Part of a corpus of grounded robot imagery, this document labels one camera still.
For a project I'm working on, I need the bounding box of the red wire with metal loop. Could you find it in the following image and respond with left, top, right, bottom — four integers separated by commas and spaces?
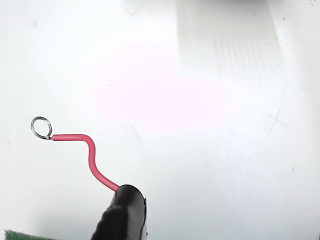
30, 116, 121, 193

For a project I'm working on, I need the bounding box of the large green scouring sponge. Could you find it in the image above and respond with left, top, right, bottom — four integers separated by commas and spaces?
3, 228, 65, 240

